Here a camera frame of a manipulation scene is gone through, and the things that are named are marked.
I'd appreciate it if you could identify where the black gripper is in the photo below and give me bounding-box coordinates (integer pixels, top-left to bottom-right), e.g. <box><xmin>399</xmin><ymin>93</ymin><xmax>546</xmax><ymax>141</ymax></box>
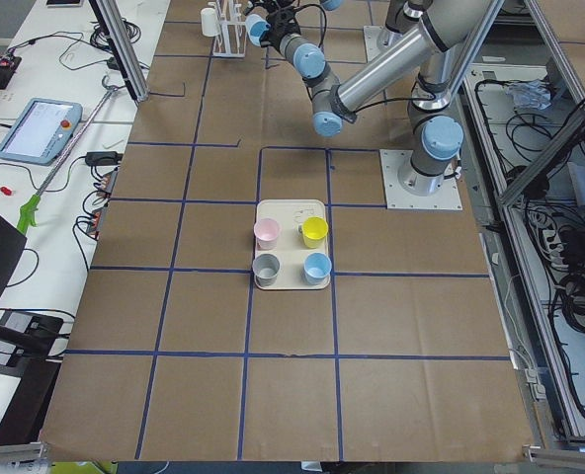
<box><xmin>260</xmin><ymin>12</ymin><xmax>300</xmax><ymax>49</ymax></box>
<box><xmin>245</xmin><ymin>0</ymin><xmax>293</xmax><ymax>15</ymax></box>

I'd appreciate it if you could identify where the light blue ikea cup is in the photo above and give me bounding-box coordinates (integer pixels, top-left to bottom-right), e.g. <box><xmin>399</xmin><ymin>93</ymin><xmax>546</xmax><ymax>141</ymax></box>
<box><xmin>245</xmin><ymin>13</ymin><xmax>270</xmax><ymax>47</ymax></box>

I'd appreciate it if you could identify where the cream white ikea cup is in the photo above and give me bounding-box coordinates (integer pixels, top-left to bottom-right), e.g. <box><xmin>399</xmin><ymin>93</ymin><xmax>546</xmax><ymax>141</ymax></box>
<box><xmin>201</xmin><ymin>7</ymin><xmax>220</xmax><ymax>38</ymax></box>

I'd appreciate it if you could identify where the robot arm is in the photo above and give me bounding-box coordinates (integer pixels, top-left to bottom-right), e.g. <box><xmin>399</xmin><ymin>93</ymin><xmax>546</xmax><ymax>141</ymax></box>
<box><xmin>241</xmin><ymin>1</ymin><xmax>389</xmax><ymax>31</ymax></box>
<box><xmin>244</xmin><ymin>0</ymin><xmax>502</xmax><ymax>197</ymax></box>

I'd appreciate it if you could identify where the white cup drying rack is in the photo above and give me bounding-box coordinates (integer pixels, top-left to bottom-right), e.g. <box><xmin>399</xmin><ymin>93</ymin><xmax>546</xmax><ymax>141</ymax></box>
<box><xmin>208</xmin><ymin>0</ymin><xmax>246</xmax><ymax>58</ymax></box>

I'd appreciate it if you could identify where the pink ikea cup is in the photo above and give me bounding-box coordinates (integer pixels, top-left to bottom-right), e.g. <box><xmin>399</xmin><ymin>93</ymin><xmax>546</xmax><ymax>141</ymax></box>
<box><xmin>253</xmin><ymin>218</ymin><xmax>281</xmax><ymax>250</ymax></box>

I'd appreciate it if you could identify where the yellow ikea cup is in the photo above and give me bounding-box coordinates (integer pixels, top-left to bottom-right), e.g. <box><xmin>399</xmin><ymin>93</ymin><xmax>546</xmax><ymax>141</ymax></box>
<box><xmin>300</xmin><ymin>216</ymin><xmax>329</xmax><ymax>249</ymax></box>

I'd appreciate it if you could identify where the grey ikea cup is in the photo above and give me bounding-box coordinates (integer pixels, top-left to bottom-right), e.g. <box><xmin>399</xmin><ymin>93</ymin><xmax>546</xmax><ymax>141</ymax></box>
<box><xmin>252</xmin><ymin>253</ymin><xmax>281</xmax><ymax>287</ymax></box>

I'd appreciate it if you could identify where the cream serving tray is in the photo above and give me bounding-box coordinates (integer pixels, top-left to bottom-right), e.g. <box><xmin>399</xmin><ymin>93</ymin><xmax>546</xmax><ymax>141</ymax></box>
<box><xmin>253</xmin><ymin>199</ymin><xmax>330</xmax><ymax>290</ymax></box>

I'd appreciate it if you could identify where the black power adapter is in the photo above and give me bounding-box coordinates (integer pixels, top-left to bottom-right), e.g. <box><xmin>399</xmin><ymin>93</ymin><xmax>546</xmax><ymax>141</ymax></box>
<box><xmin>84</xmin><ymin>151</ymin><xmax>123</xmax><ymax>167</ymax></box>

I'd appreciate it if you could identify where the teach pendant tablet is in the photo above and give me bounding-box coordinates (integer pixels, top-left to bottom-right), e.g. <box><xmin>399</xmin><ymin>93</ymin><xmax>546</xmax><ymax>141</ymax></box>
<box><xmin>0</xmin><ymin>98</ymin><xmax>83</xmax><ymax>165</ymax></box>

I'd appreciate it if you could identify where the reacher grabber tool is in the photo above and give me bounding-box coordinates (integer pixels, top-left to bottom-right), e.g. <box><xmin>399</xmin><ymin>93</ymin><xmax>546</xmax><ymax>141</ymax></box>
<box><xmin>16</xmin><ymin>75</ymin><xmax>123</xmax><ymax>235</ymax></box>

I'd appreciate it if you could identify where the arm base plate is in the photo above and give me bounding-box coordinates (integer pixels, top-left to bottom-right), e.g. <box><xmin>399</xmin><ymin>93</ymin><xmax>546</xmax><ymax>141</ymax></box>
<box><xmin>379</xmin><ymin>149</ymin><xmax>462</xmax><ymax>211</ymax></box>
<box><xmin>363</xmin><ymin>26</ymin><xmax>398</xmax><ymax>62</ymax></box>

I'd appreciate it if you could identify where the aluminium frame post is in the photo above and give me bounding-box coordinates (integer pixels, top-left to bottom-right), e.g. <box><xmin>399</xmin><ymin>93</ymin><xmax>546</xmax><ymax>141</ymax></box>
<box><xmin>89</xmin><ymin>0</ymin><xmax>149</xmax><ymax>103</ymax></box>

